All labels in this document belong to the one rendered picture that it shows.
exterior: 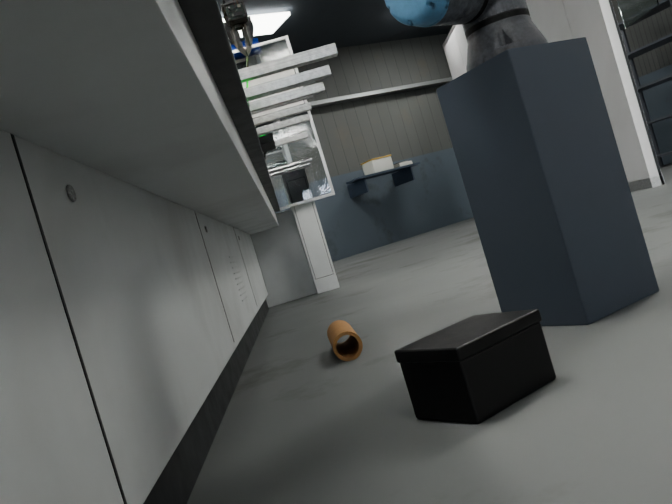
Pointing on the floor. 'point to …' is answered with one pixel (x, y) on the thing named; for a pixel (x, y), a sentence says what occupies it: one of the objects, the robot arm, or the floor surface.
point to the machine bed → (113, 333)
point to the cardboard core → (350, 349)
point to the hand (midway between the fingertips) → (246, 52)
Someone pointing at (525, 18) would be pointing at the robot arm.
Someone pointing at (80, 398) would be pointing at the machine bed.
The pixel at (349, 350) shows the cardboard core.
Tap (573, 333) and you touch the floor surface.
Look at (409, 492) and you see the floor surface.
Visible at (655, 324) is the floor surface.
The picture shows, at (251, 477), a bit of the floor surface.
